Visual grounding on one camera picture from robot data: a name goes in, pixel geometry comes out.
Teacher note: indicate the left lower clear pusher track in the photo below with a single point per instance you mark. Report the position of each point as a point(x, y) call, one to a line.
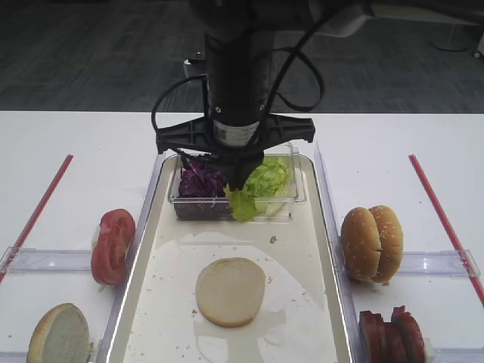
point(13, 357)

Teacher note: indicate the clear pusher track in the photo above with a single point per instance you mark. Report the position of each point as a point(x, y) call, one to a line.
point(31, 260)
point(446, 263)
point(13, 357)
point(454, 355)

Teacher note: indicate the metal serving tray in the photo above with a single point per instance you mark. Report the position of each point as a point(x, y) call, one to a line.
point(301, 246)

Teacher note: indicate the red rail strip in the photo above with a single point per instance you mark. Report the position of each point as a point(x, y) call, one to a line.
point(41, 204)
point(442, 215)

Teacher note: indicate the middle meat patty slice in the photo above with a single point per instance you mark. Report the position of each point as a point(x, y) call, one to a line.
point(395, 350)

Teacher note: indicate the right lower clear pusher track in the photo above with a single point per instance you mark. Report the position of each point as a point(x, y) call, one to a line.
point(454, 355)

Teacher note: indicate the meat patty slice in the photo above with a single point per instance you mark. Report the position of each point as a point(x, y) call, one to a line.
point(411, 335)
point(372, 328)
point(395, 350)

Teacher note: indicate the right sesame bun top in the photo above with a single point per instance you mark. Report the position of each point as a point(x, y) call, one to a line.
point(392, 241)

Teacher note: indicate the sesame bun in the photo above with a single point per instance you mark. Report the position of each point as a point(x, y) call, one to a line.
point(392, 241)
point(361, 244)

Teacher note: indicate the clear long divider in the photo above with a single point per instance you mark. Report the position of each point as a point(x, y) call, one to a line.
point(113, 346)
point(355, 346)

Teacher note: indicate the left sesame bun top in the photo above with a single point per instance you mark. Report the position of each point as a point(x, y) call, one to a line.
point(361, 244)

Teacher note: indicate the green lettuce pile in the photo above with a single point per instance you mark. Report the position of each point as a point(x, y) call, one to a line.
point(270, 181)

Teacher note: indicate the left meat patty slice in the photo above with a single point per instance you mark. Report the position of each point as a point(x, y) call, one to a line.
point(372, 328)

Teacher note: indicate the left clear long divider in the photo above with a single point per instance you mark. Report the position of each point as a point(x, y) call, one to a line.
point(113, 346)

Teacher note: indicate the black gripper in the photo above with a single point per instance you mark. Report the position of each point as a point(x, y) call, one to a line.
point(214, 142)

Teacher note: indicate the purple cabbage shreds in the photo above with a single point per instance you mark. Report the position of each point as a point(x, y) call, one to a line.
point(199, 185)

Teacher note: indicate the bun half at left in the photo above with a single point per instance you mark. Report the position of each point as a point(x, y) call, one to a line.
point(61, 335)

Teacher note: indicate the right meat patty slice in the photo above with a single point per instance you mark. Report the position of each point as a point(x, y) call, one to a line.
point(411, 335)

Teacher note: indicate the left red rail strip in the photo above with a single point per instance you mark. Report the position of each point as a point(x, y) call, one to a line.
point(41, 204)

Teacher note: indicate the left upper clear pusher track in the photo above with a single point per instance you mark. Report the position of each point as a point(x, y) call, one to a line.
point(31, 260)

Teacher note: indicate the right clear long divider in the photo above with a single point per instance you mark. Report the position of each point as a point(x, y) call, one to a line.
point(355, 346)

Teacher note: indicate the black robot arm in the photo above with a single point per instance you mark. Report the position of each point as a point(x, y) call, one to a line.
point(249, 47)

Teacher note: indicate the red tomato slice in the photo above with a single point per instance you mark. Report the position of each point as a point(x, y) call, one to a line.
point(108, 261)

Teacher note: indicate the bottom bun on tray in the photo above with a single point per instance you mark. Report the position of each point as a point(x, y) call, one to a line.
point(229, 292)

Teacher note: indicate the right upper clear pusher track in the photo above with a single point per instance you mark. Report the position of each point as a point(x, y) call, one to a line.
point(446, 263)

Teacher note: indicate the right red rail strip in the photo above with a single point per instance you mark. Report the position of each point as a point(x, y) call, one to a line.
point(442, 215)

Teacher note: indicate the clear plastic salad container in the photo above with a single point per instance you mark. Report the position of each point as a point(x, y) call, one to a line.
point(287, 151)

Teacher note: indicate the green lettuce leaf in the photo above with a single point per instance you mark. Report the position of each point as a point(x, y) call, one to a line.
point(242, 206)

